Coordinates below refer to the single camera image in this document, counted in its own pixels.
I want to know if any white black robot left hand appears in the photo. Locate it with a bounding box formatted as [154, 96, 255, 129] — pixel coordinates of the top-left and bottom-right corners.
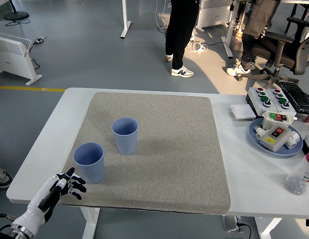
[12, 167, 88, 235]

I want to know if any blue ribbed plastic cup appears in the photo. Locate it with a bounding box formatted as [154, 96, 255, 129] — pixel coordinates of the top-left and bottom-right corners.
[111, 118, 139, 156]
[73, 142, 105, 185]

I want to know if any white push-button control box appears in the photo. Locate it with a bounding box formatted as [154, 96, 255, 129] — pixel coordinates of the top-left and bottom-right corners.
[245, 87, 279, 118]
[266, 88, 298, 117]

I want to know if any person's shoe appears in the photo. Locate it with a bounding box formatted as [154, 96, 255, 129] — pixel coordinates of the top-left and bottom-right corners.
[0, 165, 14, 189]

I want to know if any white table leg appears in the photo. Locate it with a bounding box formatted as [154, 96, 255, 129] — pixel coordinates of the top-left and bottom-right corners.
[255, 217, 283, 239]
[80, 206, 101, 239]

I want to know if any grey-brown table mat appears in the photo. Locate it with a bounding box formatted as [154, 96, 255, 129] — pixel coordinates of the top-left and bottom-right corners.
[58, 92, 231, 214]

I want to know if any white panel heater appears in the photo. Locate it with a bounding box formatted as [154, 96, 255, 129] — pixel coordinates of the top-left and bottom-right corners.
[195, 0, 233, 32]
[0, 31, 43, 86]

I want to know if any black round stand base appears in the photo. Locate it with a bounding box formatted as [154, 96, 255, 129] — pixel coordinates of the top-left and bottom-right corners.
[3, 0, 30, 21]

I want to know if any white desk leg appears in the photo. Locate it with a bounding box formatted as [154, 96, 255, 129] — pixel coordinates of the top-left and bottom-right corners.
[221, 0, 241, 59]
[120, 0, 132, 39]

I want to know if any person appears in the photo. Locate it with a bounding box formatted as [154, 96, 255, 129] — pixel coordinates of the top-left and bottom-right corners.
[226, 0, 282, 77]
[164, 0, 200, 78]

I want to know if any white pipe fitting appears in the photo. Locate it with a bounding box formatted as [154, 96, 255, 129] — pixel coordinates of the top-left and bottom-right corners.
[253, 125, 267, 140]
[286, 130, 302, 149]

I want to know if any blue round plate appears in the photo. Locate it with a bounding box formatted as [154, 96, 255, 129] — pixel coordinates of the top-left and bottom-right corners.
[248, 118, 304, 158]

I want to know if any clear bottle with red cap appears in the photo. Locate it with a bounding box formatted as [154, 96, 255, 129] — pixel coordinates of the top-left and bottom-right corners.
[284, 149, 309, 196]

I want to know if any black wrapped keyboard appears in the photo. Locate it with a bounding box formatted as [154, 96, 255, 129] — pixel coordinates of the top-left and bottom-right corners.
[278, 80, 309, 116]

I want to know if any black office chair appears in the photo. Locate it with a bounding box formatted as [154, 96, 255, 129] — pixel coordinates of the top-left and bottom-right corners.
[251, 16, 309, 89]

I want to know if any black power cable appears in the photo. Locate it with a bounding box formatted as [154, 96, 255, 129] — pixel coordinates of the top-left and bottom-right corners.
[238, 223, 252, 239]

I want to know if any white coiled floor cable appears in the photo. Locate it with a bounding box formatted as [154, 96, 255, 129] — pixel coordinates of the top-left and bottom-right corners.
[188, 40, 208, 53]

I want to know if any white wall switch plate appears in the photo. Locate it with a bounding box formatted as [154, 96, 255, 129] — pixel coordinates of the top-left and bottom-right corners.
[230, 104, 256, 122]

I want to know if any white green-red button switch box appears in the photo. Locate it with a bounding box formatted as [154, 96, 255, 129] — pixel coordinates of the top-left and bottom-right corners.
[261, 111, 297, 130]

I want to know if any grey red-button switch box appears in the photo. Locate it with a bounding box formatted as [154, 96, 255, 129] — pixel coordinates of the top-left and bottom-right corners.
[259, 125, 292, 153]

